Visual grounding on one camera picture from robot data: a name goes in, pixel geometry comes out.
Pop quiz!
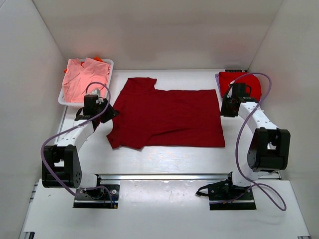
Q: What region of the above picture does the dark red t-shirt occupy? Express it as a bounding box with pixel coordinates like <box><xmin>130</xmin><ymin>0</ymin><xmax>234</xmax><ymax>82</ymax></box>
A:
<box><xmin>107</xmin><ymin>77</ymin><xmax>226</xmax><ymax>149</ymax></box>

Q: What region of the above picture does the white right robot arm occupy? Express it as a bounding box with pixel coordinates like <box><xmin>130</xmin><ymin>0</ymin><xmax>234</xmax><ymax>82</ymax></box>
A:
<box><xmin>220</xmin><ymin>95</ymin><xmax>291</xmax><ymax>200</ymax></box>

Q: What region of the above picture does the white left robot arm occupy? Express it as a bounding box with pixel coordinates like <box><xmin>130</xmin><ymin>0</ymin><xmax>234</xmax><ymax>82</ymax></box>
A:
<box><xmin>41</xmin><ymin>95</ymin><xmax>118</xmax><ymax>198</ymax></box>

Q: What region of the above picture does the folded bright red t-shirt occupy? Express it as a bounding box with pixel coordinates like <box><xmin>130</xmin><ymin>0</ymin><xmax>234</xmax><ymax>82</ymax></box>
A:
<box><xmin>219</xmin><ymin>72</ymin><xmax>262</xmax><ymax>101</ymax></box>

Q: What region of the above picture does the white plastic basket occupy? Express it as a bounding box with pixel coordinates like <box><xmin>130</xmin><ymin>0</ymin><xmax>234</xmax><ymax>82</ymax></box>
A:
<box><xmin>57</xmin><ymin>58</ymin><xmax>115</xmax><ymax>110</ymax></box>

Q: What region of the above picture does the pink t-shirt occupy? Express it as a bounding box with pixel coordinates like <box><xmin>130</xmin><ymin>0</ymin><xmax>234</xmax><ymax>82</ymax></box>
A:
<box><xmin>61</xmin><ymin>57</ymin><xmax>111</xmax><ymax>104</ymax></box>

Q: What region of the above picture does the black device at back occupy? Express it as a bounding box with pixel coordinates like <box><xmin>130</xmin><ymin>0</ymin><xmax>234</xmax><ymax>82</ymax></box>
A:
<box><xmin>225</xmin><ymin>69</ymin><xmax>243</xmax><ymax>72</ymax></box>

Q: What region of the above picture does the orange t-shirt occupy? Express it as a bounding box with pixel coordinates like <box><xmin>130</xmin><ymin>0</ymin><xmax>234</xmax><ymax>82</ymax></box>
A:
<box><xmin>64</xmin><ymin>56</ymin><xmax>104</xmax><ymax>74</ymax></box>

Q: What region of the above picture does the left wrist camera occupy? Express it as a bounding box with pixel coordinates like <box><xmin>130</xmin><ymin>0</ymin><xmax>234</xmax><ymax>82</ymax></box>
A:
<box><xmin>83</xmin><ymin>88</ymin><xmax>104</xmax><ymax>115</ymax></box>

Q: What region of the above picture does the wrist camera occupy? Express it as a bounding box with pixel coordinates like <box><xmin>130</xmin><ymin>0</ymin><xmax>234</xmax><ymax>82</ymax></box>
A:
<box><xmin>226</xmin><ymin>82</ymin><xmax>252</xmax><ymax>98</ymax></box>
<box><xmin>83</xmin><ymin>88</ymin><xmax>104</xmax><ymax>115</ymax></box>

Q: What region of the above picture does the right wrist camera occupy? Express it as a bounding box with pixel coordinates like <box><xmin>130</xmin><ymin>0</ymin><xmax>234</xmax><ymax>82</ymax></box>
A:
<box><xmin>226</xmin><ymin>82</ymin><xmax>252</xmax><ymax>98</ymax></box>

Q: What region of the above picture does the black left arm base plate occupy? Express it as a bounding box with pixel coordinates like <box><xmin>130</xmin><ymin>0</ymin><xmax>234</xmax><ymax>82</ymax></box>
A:
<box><xmin>73</xmin><ymin>175</ymin><xmax>121</xmax><ymax>209</ymax></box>

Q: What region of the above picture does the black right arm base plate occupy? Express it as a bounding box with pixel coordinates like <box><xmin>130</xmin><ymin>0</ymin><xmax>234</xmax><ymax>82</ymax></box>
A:
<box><xmin>195</xmin><ymin>172</ymin><xmax>257</xmax><ymax>211</ymax></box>

